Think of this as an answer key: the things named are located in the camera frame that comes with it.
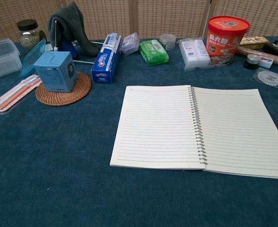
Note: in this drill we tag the white tissue pack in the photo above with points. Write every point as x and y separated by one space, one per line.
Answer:
193 54

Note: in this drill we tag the round woven rattan coaster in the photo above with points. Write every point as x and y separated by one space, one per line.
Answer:
82 89

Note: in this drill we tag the dark grey towel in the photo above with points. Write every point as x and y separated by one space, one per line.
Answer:
67 21

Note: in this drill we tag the translucent blue container lid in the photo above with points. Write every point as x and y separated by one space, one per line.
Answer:
33 56

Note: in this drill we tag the green wet wipes pack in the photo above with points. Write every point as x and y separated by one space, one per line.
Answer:
153 52

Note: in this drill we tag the pink white toothbrush pack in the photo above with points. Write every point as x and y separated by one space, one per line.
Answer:
8 99

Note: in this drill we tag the round pin wheel pack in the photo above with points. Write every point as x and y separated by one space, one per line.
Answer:
271 78

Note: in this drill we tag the white mahjong tile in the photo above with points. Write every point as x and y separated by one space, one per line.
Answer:
265 62

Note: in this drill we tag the blue carpet tablecloth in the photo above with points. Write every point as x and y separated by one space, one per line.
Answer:
58 165

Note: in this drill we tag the brown wooden rolling pin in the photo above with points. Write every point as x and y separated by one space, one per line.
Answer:
245 50

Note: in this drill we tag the spiral lined notebook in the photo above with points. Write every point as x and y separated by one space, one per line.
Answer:
157 127

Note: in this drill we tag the small clear purple case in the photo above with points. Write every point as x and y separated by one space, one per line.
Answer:
129 43

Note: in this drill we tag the small black silver-lidded jar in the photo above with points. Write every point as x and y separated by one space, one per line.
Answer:
251 62

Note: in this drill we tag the orange instant noodle cup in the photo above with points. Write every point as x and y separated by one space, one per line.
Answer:
224 40

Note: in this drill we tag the clear plastic food container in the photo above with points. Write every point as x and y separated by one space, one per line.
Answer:
1 59

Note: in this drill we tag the small clear round jar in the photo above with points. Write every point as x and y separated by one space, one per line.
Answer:
167 42

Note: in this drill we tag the woven rattan folding screen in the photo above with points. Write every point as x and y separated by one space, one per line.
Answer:
164 16

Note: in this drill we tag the long yellow brown box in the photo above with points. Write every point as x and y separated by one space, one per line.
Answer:
254 40

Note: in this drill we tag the dark blue round object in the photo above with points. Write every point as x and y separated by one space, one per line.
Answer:
66 46

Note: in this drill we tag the light blue cube box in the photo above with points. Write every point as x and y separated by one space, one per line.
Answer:
56 73

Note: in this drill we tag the glass jar with black lid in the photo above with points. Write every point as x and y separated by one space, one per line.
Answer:
28 35

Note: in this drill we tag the blue white toothpaste box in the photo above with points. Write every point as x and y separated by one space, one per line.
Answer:
105 63

